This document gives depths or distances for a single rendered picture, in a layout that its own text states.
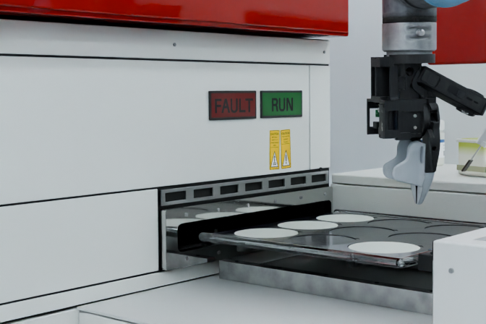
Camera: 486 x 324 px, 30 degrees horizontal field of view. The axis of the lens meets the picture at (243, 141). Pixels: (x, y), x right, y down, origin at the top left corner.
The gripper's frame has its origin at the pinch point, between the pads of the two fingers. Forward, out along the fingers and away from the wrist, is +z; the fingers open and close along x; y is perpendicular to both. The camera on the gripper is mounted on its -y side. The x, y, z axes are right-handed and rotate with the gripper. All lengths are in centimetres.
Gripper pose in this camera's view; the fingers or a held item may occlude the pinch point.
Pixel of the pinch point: (423, 194)
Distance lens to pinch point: 132.1
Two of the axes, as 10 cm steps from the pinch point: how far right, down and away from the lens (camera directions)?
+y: -9.8, 0.4, -2.2
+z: 0.2, 10.0, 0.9
